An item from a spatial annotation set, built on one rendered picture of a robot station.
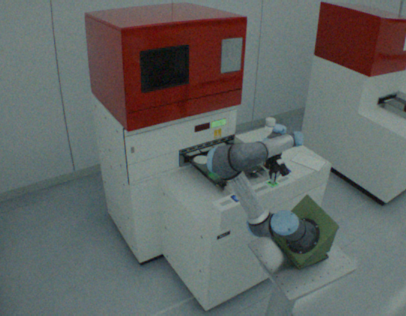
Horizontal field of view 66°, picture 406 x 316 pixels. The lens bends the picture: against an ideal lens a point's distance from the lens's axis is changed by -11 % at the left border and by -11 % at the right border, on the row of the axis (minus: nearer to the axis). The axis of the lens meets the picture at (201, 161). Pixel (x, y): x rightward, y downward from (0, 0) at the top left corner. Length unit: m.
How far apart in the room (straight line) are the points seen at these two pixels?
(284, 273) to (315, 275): 0.16
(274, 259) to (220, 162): 0.62
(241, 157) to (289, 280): 0.67
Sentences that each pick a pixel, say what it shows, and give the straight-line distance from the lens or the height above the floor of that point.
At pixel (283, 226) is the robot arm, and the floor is 1.08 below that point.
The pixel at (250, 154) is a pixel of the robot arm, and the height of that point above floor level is 1.42.
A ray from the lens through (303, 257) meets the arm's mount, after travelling 1.79.
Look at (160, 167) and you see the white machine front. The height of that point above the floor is 0.89.
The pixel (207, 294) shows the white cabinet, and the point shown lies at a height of 0.28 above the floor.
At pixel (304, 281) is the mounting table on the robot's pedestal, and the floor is 0.82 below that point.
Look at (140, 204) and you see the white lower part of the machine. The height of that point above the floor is 0.65.
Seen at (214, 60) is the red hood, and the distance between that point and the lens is 2.14.
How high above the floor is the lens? 2.15
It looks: 32 degrees down
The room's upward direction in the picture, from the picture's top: 2 degrees clockwise
